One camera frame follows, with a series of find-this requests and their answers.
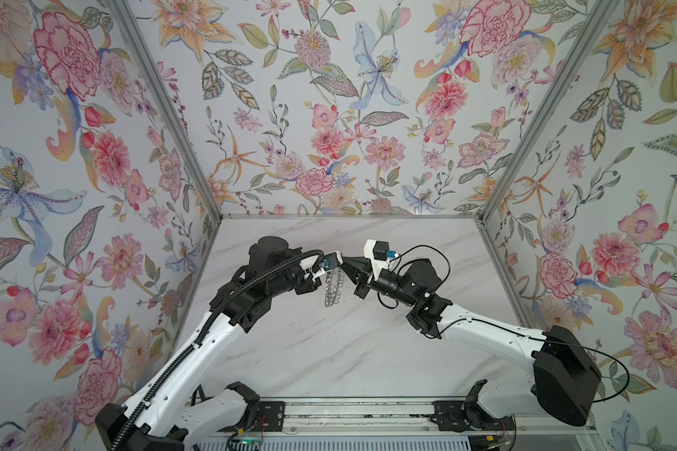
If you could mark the right aluminium corner post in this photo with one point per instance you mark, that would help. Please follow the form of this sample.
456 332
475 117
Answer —
594 24

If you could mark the aluminium corner post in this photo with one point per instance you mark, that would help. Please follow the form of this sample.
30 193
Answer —
129 29
594 24

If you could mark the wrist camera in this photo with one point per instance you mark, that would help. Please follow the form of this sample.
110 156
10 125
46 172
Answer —
325 264
380 255

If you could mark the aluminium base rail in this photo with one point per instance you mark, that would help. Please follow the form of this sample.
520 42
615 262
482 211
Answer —
393 424

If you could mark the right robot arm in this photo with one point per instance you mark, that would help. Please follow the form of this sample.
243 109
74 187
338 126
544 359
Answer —
559 378

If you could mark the left aluminium corner post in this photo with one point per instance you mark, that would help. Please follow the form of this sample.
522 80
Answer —
129 29

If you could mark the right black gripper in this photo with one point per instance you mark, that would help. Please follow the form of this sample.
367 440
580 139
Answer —
365 283

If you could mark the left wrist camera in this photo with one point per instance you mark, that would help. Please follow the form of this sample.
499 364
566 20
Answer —
325 264

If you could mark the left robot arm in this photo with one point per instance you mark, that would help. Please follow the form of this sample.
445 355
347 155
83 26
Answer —
158 416

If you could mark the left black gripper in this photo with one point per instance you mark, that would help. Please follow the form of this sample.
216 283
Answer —
309 286

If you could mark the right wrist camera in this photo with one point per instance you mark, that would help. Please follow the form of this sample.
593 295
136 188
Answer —
380 255

